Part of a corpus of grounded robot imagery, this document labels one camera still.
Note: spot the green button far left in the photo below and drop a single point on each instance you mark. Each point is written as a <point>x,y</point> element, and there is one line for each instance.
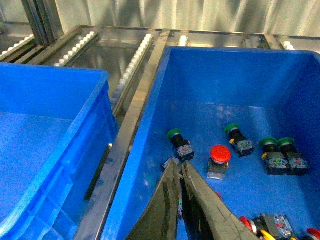
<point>182,147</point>

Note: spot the red button front right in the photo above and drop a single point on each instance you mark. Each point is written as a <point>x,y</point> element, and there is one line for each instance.
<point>313,233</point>

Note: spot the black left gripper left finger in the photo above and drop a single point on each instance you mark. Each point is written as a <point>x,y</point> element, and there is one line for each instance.
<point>159,221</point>

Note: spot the yellow button front lying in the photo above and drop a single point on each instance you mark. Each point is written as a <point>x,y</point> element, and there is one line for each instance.
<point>277,225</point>

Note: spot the red mushroom button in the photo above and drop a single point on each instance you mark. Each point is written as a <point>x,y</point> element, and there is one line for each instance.
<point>218,163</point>

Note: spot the green button pair left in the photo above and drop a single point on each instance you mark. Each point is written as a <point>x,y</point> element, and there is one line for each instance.
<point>274,161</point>

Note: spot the green button centre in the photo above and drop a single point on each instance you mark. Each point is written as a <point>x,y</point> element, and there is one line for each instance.
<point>242,146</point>

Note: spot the red button front left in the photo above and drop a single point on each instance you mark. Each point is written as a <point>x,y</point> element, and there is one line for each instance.
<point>247,223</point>

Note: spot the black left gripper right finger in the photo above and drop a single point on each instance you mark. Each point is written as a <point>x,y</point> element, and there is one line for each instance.
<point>205,215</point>

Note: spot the green button pair right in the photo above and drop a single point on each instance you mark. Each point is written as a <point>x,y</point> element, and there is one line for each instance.
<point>296,163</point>

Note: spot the metal rack frame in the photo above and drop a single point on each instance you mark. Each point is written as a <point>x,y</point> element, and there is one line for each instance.
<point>105,183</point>

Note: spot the blue bin with buttons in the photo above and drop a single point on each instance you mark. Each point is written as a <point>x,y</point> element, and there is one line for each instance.
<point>200,91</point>

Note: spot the green button pair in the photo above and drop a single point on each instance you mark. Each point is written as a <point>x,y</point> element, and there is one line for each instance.
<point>274,161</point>
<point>296,163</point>

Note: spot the empty blue target bin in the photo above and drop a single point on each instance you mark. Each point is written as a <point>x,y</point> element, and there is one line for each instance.
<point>55,126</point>

